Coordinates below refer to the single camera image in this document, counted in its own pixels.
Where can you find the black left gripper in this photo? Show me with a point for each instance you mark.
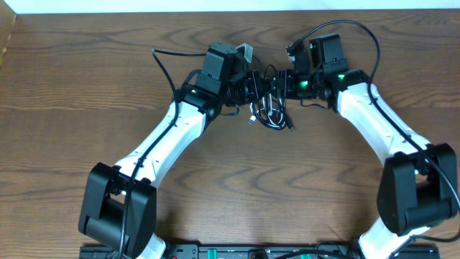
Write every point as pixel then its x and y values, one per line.
pixel 254 79

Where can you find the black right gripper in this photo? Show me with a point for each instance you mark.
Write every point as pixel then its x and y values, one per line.
pixel 284 83

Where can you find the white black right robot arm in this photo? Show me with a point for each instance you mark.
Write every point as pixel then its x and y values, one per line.
pixel 418 186

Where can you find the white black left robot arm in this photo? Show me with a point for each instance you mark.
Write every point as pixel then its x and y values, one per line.
pixel 120 202

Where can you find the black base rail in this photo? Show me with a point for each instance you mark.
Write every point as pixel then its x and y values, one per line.
pixel 192 251

